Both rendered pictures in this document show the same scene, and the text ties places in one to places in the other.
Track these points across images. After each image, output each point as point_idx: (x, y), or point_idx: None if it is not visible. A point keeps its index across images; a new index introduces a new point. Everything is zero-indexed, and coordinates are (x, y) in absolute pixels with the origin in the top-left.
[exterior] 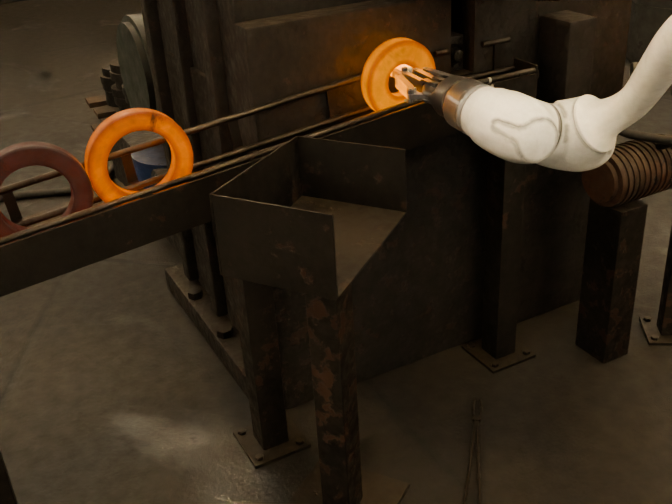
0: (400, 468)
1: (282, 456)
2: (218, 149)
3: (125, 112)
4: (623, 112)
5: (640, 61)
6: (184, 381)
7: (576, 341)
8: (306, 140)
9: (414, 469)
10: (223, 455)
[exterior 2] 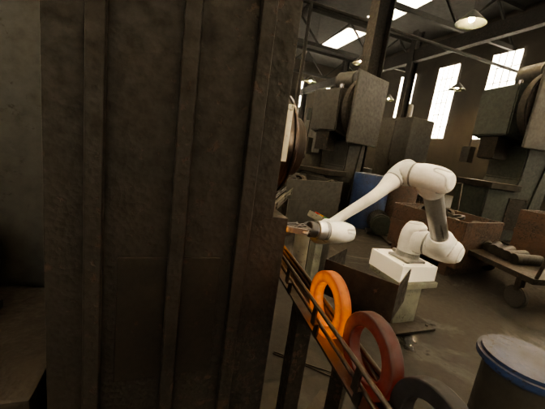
0: (309, 389)
1: None
2: (238, 296)
3: (336, 275)
4: (343, 220)
5: (359, 204)
6: None
7: None
8: (328, 259)
9: (311, 385)
10: None
